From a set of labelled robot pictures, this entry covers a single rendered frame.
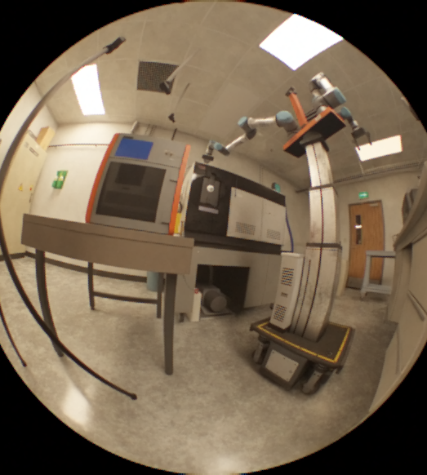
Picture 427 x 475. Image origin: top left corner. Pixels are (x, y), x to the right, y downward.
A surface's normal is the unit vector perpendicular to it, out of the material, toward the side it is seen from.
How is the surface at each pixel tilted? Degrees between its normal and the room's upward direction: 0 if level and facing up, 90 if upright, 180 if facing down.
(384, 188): 90
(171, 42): 180
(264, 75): 180
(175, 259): 90
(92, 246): 90
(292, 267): 90
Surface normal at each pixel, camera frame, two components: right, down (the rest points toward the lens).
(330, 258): -0.86, -0.14
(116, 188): 0.39, -0.02
